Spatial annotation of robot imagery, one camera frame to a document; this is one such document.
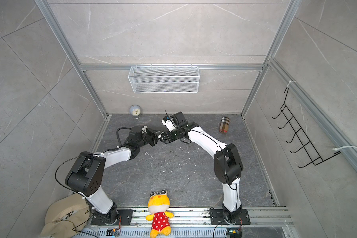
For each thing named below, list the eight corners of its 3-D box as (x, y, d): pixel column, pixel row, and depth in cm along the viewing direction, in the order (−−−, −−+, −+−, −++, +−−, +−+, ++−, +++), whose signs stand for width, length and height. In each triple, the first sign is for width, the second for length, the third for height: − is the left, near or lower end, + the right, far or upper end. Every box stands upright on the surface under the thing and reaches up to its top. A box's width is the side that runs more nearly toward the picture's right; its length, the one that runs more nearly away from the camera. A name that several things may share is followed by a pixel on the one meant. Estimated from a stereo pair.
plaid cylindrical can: (218, 131, 111) (219, 129, 109) (221, 118, 120) (222, 115, 118) (226, 134, 110) (227, 131, 108) (229, 119, 119) (230, 117, 117)
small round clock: (131, 117, 121) (128, 109, 114) (135, 111, 125) (132, 103, 118) (139, 119, 120) (137, 111, 113) (143, 113, 124) (140, 105, 117)
